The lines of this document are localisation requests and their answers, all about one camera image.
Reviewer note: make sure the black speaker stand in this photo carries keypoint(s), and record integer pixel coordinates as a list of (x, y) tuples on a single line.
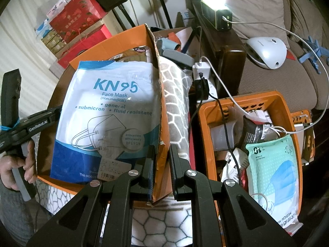
[(123, 17), (164, 10)]

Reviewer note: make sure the orange cardboard box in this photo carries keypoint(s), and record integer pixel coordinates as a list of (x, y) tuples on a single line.
[(113, 41)]

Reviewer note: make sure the small tan tissue box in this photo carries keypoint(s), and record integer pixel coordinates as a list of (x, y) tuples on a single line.
[(49, 38), (53, 44), (58, 50)]

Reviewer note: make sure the brown sofa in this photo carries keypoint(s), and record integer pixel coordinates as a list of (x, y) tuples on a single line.
[(282, 87)]

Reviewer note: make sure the cream curtain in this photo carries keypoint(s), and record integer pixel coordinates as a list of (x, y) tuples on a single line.
[(20, 43)]

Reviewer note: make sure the white printed packet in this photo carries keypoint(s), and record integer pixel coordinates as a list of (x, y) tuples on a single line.
[(228, 168)]

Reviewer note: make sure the white charger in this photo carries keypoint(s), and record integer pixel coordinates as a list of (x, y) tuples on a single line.
[(201, 69)]

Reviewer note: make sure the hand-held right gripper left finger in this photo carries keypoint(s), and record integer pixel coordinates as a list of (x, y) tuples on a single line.
[(151, 177)]

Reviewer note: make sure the grey case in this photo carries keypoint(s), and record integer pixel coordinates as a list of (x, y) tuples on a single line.
[(178, 58)]

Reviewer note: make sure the tan tissue pack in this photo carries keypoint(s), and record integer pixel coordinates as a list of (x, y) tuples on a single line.
[(133, 56)]

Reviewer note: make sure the white handheld appliance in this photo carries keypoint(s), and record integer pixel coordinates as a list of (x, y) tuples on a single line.
[(267, 51)]

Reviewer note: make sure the white power strip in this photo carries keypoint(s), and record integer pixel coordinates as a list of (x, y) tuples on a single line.
[(212, 87)]

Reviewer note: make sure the white plastic cup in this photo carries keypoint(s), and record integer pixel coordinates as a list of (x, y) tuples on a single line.
[(218, 136)]

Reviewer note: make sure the black snack packet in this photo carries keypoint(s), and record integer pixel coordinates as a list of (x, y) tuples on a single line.
[(250, 136)]

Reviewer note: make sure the beige cushion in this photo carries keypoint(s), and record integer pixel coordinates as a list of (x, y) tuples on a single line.
[(257, 5)]

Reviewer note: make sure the teal face mask pack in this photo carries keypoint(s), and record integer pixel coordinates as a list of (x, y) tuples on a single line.
[(270, 159)]

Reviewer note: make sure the cluttered cardboard box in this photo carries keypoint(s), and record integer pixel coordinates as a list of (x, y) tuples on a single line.
[(162, 32)]

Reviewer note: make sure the black charger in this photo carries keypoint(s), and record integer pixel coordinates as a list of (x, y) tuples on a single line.
[(201, 88)]

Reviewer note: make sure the bright portable lamp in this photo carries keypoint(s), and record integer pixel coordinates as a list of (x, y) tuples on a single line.
[(222, 20)]

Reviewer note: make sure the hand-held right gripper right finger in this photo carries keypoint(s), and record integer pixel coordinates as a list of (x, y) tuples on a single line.
[(177, 175)]

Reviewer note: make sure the red white packet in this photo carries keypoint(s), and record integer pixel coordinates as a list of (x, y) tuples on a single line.
[(262, 115)]

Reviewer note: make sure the person's left hand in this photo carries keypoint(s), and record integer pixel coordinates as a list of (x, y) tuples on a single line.
[(10, 169)]

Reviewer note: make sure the pink tissue box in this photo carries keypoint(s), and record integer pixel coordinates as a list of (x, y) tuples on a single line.
[(60, 6)]

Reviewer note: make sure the blue white face mask pack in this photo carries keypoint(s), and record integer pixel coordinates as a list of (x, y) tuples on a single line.
[(102, 123)]

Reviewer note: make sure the red gift bag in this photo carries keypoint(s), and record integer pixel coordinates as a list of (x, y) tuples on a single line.
[(84, 46)]

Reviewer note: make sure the person's leg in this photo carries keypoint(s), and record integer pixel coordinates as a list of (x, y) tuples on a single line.
[(15, 216)]

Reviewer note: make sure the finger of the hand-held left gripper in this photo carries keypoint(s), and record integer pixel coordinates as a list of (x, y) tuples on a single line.
[(48, 114)]

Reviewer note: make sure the small blue white box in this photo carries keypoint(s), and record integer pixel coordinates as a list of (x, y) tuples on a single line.
[(185, 19)]

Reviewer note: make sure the blue white tissue pack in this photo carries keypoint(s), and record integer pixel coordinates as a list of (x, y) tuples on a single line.
[(43, 28)]

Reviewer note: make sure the brown back cushion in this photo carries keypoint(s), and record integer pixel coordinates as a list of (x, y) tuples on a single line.
[(308, 15)]

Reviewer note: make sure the red gift box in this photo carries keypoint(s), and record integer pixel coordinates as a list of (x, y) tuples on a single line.
[(77, 16)]

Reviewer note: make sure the light blue tube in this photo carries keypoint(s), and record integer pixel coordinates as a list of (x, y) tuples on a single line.
[(168, 45)]

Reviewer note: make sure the orange plastic basket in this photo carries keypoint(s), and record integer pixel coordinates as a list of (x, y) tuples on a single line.
[(272, 100)]

